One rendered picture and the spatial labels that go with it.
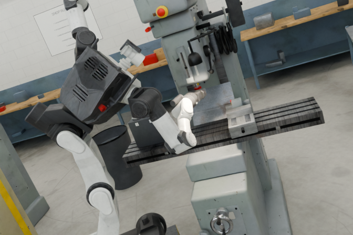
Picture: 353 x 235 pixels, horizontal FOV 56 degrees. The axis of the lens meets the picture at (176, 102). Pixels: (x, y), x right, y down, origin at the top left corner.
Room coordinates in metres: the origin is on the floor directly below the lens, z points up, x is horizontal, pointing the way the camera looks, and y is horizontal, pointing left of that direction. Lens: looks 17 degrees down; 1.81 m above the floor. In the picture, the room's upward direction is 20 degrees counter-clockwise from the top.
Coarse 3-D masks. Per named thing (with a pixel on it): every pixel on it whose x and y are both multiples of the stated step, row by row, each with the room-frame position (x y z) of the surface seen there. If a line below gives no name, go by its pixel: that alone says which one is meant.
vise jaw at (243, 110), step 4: (248, 104) 1.84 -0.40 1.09; (236, 108) 1.85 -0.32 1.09; (240, 108) 1.83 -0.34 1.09; (244, 108) 1.81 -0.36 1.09; (248, 108) 1.80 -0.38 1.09; (228, 112) 1.84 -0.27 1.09; (232, 112) 1.82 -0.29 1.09; (236, 112) 1.82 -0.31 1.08; (240, 112) 1.81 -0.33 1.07; (244, 112) 1.81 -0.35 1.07; (248, 112) 1.80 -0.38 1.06; (252, 112) 1.80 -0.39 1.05; (228, 116) 1.83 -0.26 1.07; (232, 116) 1.82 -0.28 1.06; (236, 116) 1.82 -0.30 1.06
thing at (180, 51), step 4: (176, 48) 1.83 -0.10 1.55; (180, 48) 1.82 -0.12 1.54; (180, 52) 1.83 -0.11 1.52; (184, 52) 1.83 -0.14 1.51; (180, 56) 1.83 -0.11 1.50; (184, 56) 1.83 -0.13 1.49; (180, 60) 1.83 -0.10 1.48; (184, 60) 1.83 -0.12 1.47; (184, 64) 1.83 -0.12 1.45; (188, 64) 1.83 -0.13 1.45; (184, 68) 1.83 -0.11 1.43; (188, 68) 1.83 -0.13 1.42; (184, 72) 1.83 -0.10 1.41; (188, 72) 1.83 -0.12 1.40; (192, 72) 1.85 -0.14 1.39; (188, 76) 1.83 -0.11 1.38; (192, 76) 1.83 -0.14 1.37; (188, 80) 1.83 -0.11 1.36; (192, 80) 1.82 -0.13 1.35
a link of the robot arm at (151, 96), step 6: (150, 90) 1.54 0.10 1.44; (144, 96) 1.49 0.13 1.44; (150, 96) 1.50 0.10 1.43; (156, 96) 1.52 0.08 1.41; (150, 102) 1.47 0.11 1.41; (156, 102) 1.50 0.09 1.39; (156, 108) 1.49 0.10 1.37; (162, 108) 1.50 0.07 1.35; (150, 114) 1.49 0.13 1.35; (156, 114) 1.48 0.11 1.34; (162, 114) 1.49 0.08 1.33; (150, 120) 1.51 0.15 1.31
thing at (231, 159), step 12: (240, 144) 1.77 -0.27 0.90; (192, 156) 1.84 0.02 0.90; (204, 156) 1.78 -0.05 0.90; (216, 156) 1.73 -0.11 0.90; (228, 156) 1.69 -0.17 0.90; (240, 156) 1.67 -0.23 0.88; (192, 168) 1.75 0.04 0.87; (204, 168) 1.73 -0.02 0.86; (216, 168) 1.71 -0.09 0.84; (228, 168) 1.69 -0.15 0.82; (240, 168) 1.67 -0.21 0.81; (192, 180) 1.75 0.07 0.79
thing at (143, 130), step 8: (136, 120) 2.06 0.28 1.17; (144, 120) 2.03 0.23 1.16; (136, 128) 2.05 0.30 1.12; (144, 128) 2.03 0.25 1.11; (152, 128) 2.02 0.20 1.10; (136, 136) 2.06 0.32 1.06; (144, 136) 2.04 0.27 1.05; (152, 136) 2.02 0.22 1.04; (160, 136) 2.01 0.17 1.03; (144, 144) 2.05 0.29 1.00; (152, 144) 2.03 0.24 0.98
